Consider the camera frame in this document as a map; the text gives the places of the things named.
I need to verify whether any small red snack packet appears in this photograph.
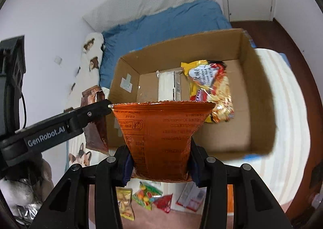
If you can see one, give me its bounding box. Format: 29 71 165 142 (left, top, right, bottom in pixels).
153 194 173 213

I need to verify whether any silver foil bag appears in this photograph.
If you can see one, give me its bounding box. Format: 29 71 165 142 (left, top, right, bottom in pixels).
16 202 44 225

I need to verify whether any white red snack packet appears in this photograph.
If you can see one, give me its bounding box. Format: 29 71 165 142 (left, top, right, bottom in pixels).
176 183 205 212

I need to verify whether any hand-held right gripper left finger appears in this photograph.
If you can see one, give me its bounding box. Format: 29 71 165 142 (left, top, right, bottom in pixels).
29 144 133 229

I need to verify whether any cardboard box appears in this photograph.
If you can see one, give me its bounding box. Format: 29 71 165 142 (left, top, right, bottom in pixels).
105 28 277 161

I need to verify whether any dark orange snack packet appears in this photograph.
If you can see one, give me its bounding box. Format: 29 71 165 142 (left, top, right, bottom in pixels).
108 101 217 183

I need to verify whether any colourful candy bag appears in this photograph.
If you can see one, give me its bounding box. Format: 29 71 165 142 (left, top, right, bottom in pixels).
132 182 163 210

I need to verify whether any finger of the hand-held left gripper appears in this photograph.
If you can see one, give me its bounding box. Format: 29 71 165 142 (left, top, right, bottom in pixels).
64 100 113 132

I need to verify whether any blue blanket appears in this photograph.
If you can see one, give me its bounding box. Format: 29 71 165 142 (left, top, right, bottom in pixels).
99 0 290 88

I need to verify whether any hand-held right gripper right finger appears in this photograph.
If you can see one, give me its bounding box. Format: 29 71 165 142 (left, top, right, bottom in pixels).
189 137 293 229

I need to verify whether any white flat packet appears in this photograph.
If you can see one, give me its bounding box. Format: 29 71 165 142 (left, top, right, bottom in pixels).
156 70 188 102

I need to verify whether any grey plush toy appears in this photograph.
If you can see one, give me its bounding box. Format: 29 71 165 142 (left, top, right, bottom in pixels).
0 158 53 217

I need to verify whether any dog print pillow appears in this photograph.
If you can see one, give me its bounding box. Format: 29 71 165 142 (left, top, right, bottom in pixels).
63 32 110 169

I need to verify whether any black cable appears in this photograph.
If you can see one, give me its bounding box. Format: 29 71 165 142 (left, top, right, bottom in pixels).
20 91 27 130

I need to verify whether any yellow biscuit packet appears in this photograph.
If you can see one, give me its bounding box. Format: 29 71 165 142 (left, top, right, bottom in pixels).
116 188 135 221

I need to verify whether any brown snack packet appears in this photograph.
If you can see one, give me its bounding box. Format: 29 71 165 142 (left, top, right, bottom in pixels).
81 85 109 155

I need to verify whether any yellow red noodle packet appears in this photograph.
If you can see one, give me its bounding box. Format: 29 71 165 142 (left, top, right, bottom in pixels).
181 60 235 123

